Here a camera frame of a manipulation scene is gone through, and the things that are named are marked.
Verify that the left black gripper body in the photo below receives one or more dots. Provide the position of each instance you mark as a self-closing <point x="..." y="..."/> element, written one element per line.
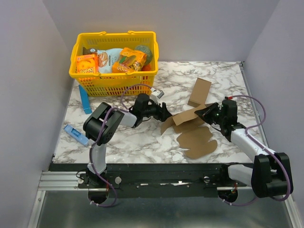
<point x="154" y="110"/>

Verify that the green round melon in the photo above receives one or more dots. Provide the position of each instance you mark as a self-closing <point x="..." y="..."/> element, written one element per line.
<point x="145" y="49"/>

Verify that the light blue chips bag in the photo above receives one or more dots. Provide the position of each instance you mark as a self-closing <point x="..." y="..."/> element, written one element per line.
<point x="106" y="58"/>

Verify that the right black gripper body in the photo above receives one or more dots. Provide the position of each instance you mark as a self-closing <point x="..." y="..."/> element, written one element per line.
<point x="209" y="114"/>

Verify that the small blue flat box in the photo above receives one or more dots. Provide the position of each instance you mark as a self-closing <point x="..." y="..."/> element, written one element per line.
<point x="77" y="135"/>

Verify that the tall blue box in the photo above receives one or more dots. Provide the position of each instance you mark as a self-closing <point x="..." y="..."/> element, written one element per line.
<point x="85" y="100"/>

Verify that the small orange fruit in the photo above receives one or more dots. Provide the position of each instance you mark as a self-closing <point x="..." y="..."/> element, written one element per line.
<point x="146" y="68"/>

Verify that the orange candy bag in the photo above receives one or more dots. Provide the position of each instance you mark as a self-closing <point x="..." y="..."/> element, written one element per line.
<point x="129" y="61"/>

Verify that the yellow plastic shopping basket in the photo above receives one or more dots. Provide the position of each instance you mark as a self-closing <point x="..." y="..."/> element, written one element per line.
<point x="114" y="84"/>

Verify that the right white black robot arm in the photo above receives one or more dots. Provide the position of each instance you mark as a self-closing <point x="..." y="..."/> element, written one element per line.
<point x="270" y="175"/>

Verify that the orange Daddy snack box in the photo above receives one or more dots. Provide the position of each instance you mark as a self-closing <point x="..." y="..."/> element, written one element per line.
<point x="87" y="64"/>

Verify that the brown cardboard box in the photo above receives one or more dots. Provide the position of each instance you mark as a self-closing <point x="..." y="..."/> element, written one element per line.
<point x="195" y="138"/>
<point x="199" y="93"/>

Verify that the folded brown cardboard box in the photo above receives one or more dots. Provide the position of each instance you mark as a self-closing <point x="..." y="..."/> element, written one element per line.
<point x="199" y="93"/>

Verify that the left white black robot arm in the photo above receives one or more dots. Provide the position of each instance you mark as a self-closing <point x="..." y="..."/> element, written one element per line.
<point x="104" y="121"/>

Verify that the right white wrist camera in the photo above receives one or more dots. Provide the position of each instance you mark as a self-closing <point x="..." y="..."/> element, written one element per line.
<point x="228" y="98"/>

